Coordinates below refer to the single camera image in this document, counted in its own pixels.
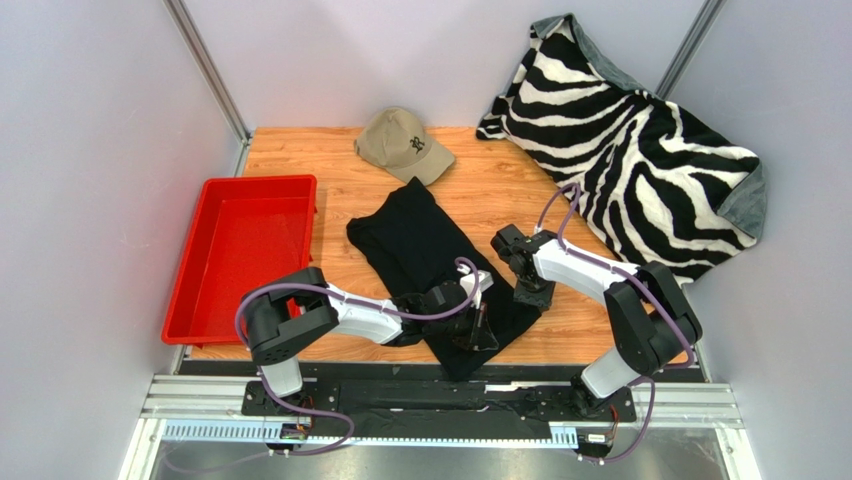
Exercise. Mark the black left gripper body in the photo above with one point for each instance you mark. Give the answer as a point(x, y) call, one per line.
point(467, 326)

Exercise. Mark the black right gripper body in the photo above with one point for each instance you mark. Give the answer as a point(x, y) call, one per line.
point(533, 288)

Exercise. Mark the black t shirt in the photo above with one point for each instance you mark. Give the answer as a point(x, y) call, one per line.
point(412, 245)

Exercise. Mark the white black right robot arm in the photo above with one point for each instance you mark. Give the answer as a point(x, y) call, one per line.
point(650, 318)

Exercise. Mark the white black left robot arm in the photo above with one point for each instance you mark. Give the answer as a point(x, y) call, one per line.
point(277, 321)

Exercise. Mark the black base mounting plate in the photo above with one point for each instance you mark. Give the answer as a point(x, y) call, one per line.
point(416, 404)

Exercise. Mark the zebra print blanket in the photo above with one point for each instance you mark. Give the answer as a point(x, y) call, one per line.
point(655, 183)

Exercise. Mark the beige baseball cap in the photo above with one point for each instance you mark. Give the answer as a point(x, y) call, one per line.
point(396, 141)

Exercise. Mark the red plastic tray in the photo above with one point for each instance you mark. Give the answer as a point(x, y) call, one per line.
point(245, 232)

